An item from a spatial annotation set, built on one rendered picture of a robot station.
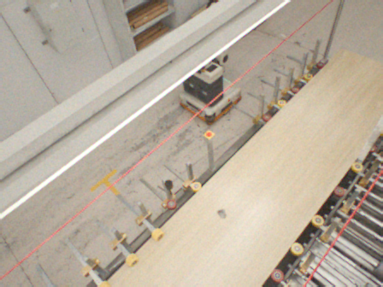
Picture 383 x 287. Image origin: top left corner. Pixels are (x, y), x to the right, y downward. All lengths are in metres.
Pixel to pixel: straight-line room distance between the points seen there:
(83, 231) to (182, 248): 1.62
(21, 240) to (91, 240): 0.82
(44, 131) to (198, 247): 1.60
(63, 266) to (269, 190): 2.27
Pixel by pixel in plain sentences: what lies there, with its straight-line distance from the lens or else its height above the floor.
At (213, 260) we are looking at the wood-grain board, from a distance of 2.24.
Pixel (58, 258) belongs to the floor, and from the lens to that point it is 3.64.
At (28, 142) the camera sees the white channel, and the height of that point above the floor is 2.46.
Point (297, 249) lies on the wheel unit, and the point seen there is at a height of 0.91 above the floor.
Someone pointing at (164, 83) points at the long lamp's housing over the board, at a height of 2.36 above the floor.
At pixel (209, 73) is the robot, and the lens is 3.58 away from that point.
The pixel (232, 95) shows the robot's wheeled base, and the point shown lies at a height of 0.26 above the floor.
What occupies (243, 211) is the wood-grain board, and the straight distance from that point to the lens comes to 2.38.
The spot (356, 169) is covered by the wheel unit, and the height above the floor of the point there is 0.91.
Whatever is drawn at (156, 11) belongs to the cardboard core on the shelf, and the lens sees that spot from 4.62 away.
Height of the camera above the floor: 3.06
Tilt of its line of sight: 52 degrees down
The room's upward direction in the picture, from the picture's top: 9 degrees counter-clockwise
